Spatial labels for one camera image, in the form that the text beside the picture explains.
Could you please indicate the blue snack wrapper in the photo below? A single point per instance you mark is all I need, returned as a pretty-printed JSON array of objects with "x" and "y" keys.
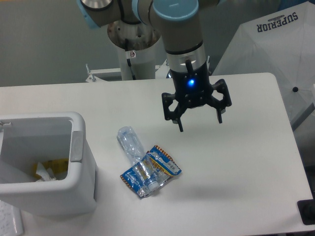
[{"x": 164, "y": 165}]

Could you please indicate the white metal frame bracket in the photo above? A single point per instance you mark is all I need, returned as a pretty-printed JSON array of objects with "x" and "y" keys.
[{"x": 114, "y": 74}]

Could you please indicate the yellow and white trash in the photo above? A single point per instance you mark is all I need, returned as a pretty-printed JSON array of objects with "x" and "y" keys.
[{"x": 51, "y": 170}]

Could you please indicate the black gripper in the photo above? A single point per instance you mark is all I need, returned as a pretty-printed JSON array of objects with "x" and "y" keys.
[{"x": 190, "y": 86}]

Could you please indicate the crushed clear plastic bottle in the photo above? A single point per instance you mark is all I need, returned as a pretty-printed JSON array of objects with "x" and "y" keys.
[{"x": 135, "y": 152}]

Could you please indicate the white plastic trash can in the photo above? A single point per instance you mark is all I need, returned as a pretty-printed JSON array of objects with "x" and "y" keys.
[{"x": 26, "y": 139}]

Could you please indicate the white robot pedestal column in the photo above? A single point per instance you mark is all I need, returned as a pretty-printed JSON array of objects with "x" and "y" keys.
[{"x": 135, "y": 46}]

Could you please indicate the black device at table edge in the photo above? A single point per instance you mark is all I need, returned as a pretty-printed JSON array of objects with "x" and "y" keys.
[{"x": 307, "y": 211}]

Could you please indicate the white Superior umbrella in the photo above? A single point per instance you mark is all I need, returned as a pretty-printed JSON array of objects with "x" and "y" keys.
[{"x": 283, "y": 44}]

